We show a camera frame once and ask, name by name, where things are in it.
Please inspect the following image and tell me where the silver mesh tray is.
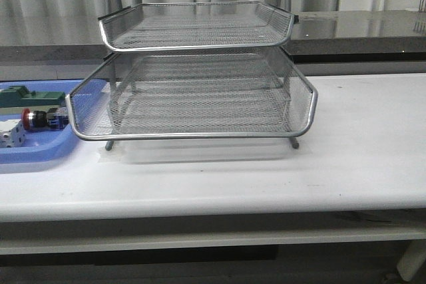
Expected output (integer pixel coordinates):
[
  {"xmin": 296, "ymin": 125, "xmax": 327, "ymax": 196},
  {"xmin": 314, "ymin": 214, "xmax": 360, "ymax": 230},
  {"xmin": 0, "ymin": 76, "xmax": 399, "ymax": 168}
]
[
  {"xmin": 66, "ymin": 47, "xmax": 318, "ymax": 141},
  {"xmin": 106, "ymin": 74, "xmax": 291, "ymax": 145},
  {"xmin": 99, "ymin": 1, "xmax": 295, "ymax": 53}
]

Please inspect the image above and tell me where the red emergency stop button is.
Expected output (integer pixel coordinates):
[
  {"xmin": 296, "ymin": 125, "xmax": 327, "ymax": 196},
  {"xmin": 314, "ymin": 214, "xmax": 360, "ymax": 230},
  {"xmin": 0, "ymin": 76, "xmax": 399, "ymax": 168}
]
[{"xmin": 21, "ymin": 107, "xmax": 69, "ymax": 131}]

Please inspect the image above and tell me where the silver mesh bottom tray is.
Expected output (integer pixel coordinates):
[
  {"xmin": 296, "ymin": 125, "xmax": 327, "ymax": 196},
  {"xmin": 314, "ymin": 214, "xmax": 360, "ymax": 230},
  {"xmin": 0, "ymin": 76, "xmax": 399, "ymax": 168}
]
[{"xmin": 106, "ymin": 74, "xmax": 291, "ymax": 145}]

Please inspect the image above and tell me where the silver mesh top tray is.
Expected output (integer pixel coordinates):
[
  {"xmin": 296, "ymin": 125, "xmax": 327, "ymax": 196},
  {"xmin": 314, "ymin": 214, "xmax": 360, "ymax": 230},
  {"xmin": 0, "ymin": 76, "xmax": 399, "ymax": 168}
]
[{"xmin": 99, "ymin": 1, "xmax": 295, "ymax": 53}]

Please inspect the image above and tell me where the blue plastic tray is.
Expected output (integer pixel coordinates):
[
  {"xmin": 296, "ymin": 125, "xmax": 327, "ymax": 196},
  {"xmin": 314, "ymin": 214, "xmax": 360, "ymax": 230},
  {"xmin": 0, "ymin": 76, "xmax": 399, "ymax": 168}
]
[{"xmin": 0, "ymin": 78, "xmax": 110, "ymax": 165}]

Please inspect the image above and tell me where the steel back counter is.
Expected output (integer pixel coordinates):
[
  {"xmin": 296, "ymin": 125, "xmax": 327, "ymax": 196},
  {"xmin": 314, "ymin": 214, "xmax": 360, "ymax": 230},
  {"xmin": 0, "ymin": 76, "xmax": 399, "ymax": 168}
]
[{"xmin": 1, "ymin": 10, "xmax": 425, "ymax": 63}]

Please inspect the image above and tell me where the white metal block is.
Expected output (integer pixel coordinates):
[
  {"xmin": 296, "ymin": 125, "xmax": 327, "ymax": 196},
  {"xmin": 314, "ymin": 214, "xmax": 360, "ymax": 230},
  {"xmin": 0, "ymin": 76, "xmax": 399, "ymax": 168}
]
[{"xmin": 0, "ymin": 119, "xmax": 26, "ymax": 148}]

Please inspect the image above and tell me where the green electrical module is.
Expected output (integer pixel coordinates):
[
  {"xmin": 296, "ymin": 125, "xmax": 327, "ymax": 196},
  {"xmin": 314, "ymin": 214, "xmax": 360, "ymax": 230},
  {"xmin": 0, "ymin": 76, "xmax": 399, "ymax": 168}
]
[{"xmin": 1, "ymin": 85, "xmax": 65, "ymax": 115}]

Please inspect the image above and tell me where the white table leg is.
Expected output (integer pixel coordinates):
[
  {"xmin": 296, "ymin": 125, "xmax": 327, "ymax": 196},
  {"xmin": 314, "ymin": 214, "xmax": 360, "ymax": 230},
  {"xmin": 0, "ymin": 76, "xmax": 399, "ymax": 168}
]
[{"xmin": 397, "ymin": 239, "xmax": 426, "ymax": 281}]

